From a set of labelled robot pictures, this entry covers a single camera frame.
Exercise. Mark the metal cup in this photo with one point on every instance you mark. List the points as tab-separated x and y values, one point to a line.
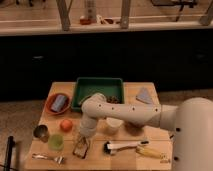
41	132

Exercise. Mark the silver fork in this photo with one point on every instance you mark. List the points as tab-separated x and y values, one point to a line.
58	159

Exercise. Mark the white cup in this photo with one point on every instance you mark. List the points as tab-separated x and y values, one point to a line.
113	125

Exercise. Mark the grey can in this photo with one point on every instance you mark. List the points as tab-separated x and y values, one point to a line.
58	103

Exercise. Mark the green plastic tray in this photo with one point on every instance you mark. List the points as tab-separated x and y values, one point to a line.
85	86

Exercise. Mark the brown board eraser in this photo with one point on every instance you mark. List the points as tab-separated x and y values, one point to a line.
81	147

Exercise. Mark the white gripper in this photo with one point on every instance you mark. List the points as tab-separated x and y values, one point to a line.
87	127

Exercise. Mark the orange fruit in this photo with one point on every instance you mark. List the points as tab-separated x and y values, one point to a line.
66	125

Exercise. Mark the orange bowl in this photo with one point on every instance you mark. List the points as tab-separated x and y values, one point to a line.
51	99

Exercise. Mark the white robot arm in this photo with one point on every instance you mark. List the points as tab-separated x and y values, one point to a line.
191	122

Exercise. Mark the brown grapes bunch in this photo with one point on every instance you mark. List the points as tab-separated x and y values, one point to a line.
112	99

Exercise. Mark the grey triangular cloth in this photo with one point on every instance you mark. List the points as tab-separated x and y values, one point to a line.
144	96

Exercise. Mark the black pole stand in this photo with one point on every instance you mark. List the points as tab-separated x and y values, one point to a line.
8	155

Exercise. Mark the green plastic cup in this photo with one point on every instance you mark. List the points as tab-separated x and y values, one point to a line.
55	142

